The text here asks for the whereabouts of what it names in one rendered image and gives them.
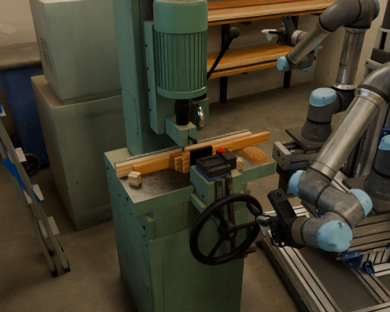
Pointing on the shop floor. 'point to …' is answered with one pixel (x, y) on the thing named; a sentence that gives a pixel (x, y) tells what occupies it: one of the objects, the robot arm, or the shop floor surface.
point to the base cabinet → (175, 265)
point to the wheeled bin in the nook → (21, 98)
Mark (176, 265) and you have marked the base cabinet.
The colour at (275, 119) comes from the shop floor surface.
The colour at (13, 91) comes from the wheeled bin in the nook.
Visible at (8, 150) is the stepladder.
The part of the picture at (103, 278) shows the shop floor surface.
